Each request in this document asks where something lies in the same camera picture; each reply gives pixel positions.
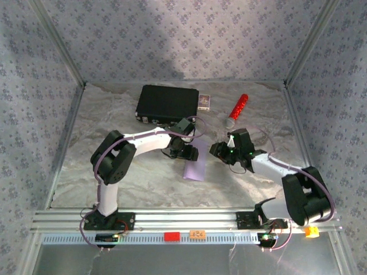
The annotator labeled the lilac paper sheet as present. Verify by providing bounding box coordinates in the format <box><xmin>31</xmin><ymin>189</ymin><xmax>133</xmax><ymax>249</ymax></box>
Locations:
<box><xmin>182</xmin><ymin>139</ymin><xmax>209</xmax><ymax>182</ymax></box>

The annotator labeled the red toy microphone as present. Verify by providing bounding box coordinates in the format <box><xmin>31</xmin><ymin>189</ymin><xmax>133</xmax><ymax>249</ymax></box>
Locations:
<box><xmin>223</xmin><ymin>93</ymin><xmax>249</xmax><ymax>129</ymax></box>

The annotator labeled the small printed card box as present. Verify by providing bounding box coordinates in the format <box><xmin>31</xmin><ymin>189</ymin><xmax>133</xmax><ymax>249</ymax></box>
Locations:
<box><xmin>197</xmin><ymin>93</ymin><xmax>212</xmax><ymax>111</ymax></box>

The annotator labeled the black hard case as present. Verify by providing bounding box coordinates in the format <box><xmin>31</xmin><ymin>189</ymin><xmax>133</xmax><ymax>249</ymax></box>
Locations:
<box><xmin>135</xmin><ymin>84</ymin><xmax>200</xmax><ymax>127</ymax></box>

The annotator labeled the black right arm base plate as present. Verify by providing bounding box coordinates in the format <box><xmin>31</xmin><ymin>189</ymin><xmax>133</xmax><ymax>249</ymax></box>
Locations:
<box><xmin>235</xmin><ymin>211</ymin><xmax>289</xmax><ymax>230</ymax></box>

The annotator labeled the aluminium mounting rail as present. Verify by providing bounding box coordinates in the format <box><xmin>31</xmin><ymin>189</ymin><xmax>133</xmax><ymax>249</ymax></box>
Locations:
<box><xmin>30</xmin><ymin>208</ymin><xmax>343</xmax><ymax>233</ymax></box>

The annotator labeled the aluminium table side rail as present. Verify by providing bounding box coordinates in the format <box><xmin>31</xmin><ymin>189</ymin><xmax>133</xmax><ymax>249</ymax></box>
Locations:
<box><xmin>282</xmin><ymin>81</ymin><xmax>315</xmax><ymax>172</ymax></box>
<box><xmin>44</xmin><ymin>82</ymin><xmax>87</xmax><ymax>210</ymax></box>

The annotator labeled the grey slotted cable duct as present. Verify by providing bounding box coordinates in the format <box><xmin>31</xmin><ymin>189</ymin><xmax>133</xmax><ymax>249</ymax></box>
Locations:
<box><xmin>41</xmin><ymin>232</ymin><xmax>279</xmax><ymax>245</ymax></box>

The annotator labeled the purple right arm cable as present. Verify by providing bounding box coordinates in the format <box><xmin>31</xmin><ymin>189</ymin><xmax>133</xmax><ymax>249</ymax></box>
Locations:
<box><xmin>246</xmin><ymin>127</ymin><xmax>337</xmax><ymax>253</ymax></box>

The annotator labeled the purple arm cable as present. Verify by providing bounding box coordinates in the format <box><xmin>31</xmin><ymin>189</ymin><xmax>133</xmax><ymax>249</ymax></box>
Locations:
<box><xmin>246</xmin><ymin>127</ymin><xmax>337</xmax><ymax>253</ymax></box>
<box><xmin>79</xmin><ymin>115</ymin><xmax>208</xmax><ymax>253</ymax></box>

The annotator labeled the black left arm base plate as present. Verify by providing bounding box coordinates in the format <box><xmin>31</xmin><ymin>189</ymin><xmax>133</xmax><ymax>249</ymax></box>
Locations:
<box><xmin>83</xmin><ymin>211</ymin><xmax>136</xmax><ymax>231</ymax></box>

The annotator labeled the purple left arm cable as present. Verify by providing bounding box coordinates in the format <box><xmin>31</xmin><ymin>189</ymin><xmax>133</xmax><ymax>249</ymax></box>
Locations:
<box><xmin>79</xmin><ymin>115</ymin><xmax>208</xmax><ymax>253</ymax></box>

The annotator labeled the aluminium frame post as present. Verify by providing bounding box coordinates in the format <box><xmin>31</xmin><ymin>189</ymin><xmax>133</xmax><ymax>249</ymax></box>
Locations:
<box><xmin>283</xmin><ymin>0</ymin><xmax>342</xmax><ymax>87</ymax></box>

